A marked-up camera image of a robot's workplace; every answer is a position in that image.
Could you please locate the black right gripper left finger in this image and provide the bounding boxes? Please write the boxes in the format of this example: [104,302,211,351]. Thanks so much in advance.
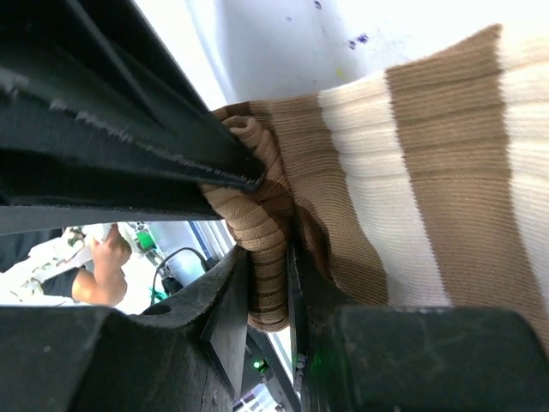
[1,247,250,411]

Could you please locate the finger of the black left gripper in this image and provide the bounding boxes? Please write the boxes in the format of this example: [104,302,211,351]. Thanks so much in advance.
[1,150,219,234]
[1,1,266,191]

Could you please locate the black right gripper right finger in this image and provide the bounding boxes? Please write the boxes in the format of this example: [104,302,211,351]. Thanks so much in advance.
[287,242,548,411]

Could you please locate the brown striped sock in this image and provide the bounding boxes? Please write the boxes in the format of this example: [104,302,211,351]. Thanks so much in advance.
[202,21,548,341]

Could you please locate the person in background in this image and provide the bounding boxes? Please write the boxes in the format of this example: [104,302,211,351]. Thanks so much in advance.
[1,223,132,306]

